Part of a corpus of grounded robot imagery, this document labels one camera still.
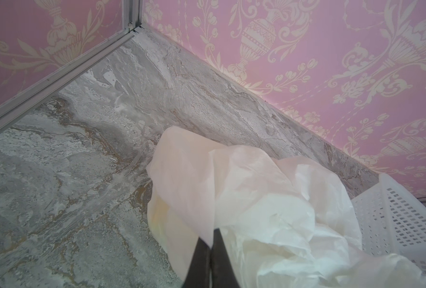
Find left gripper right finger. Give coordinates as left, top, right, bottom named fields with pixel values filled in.
left=210, top=229, right=239, bottom=288

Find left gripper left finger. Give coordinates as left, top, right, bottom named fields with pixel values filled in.
left=182, top=238, right=210, bottom=288

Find white plastic bag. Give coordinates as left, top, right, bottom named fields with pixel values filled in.
left=146, top=127, right=426, bottom=288

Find white perforated plastic basket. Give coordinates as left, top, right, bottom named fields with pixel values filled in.
left=352, top=174, right=426, bottom=277

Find left aluminium corner post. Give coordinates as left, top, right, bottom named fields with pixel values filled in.
left=0, top=1, right=143, bottom=133

